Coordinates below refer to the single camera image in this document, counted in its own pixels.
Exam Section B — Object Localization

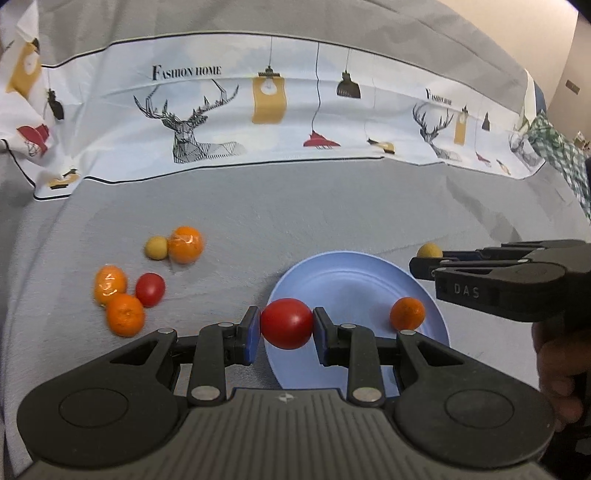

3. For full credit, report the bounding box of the large red tomato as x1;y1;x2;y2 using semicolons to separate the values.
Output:
260;298;315;350

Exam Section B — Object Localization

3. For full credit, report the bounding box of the person's right hand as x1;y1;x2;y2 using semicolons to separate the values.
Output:
531;320;585;433

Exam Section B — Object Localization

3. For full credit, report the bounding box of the grey printed blanket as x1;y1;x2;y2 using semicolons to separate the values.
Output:
0;0;591;480

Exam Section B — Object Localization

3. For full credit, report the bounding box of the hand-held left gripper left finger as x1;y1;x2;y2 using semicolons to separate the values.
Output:
108;305;262;408

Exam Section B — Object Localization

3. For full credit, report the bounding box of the plastic-wrapped orange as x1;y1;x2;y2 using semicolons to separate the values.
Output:
93;265;129;306
167;226;205;265

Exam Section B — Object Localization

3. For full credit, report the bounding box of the small red tomato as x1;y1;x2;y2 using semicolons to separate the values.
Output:
135;272;166;308

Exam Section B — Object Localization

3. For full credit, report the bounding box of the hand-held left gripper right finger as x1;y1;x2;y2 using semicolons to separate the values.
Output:
313;307;462;407

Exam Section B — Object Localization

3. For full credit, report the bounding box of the blue plate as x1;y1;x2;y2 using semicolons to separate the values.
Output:
265;250;451;398

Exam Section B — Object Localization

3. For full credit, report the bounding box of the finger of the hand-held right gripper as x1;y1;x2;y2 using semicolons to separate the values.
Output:
409;244;546;281
435;261;572;322

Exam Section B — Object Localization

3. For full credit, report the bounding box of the bare orange mandarin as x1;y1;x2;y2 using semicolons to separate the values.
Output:
106;294;146;338
389;297;426;332

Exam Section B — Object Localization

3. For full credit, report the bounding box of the green checked cloth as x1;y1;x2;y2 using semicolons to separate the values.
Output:
526;113;591;220

